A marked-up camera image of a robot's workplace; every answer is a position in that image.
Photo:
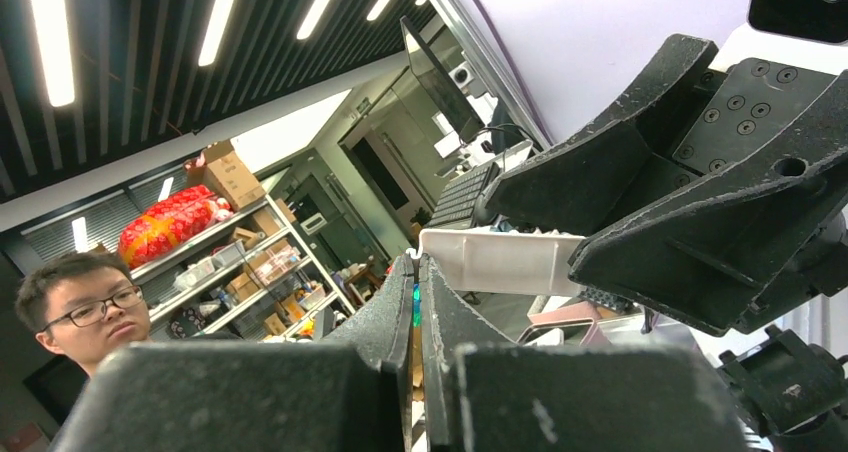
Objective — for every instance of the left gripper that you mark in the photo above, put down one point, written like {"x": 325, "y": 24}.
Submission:
{"x": 723, "y": 252}

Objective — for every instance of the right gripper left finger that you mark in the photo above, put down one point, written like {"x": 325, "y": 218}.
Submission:
{"x": 377, "y": 402}

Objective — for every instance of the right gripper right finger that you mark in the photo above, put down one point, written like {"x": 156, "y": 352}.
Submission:
{"x": 447, "y": 321}

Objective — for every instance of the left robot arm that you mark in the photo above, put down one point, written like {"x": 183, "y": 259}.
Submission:
{"x": 789, "y": 391}

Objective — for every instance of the black keyboard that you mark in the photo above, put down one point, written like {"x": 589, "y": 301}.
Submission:
{"x": 461, "y": 203}

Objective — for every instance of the metal storage shelf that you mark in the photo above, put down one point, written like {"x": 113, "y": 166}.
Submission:
{"x": 253, "y": 263}

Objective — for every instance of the black computer monitor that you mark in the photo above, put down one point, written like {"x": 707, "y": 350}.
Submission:
{"x": 439, "y": 85}

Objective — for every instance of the cardboard box on shelf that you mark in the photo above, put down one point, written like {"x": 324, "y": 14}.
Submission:
{"x": 220, "y": 169}

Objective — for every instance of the red patterned bag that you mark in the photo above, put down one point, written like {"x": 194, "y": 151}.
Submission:
{"x": 170, "y": 223}

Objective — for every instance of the person with glasses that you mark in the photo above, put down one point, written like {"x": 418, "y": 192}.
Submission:
{"x": 84, "y": 306}

